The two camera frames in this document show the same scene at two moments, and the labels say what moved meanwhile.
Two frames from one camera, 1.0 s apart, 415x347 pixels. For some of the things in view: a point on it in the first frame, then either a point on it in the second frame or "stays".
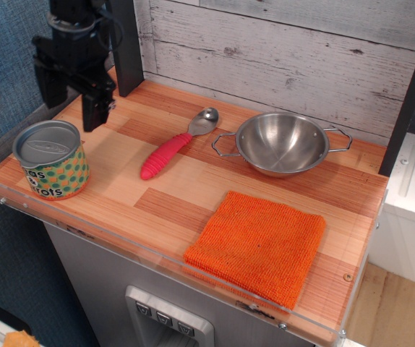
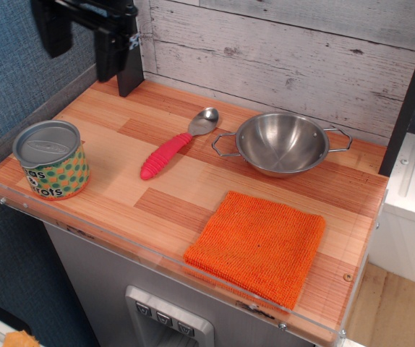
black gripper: (79, 45) -> (113, 21)
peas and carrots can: (52, 156) stays
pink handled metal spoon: (203, 120) stays
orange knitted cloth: (259, 245) stays
